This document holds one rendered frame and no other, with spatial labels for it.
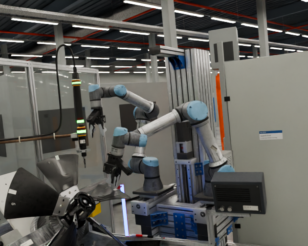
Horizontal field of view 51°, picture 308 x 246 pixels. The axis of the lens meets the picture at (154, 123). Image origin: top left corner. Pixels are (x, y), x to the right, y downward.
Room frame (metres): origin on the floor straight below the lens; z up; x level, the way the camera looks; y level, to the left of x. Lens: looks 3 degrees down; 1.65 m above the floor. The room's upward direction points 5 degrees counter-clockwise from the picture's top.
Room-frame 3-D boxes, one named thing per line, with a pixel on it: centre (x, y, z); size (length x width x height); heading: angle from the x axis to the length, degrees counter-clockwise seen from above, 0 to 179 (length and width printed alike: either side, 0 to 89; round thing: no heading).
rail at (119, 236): (1.95, 0.13, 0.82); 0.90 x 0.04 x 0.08; 66
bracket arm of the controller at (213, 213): (1.73, -0.35, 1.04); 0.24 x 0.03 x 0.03; 66
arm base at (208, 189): (2.11, -0.36, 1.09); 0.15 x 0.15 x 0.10
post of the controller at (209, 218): (1.77, -0.26, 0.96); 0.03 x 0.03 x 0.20; 66
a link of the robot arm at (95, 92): (2.24, 0.38, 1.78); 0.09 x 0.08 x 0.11; 136
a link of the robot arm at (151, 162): (2.40, 0.06, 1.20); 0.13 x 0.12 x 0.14; 46
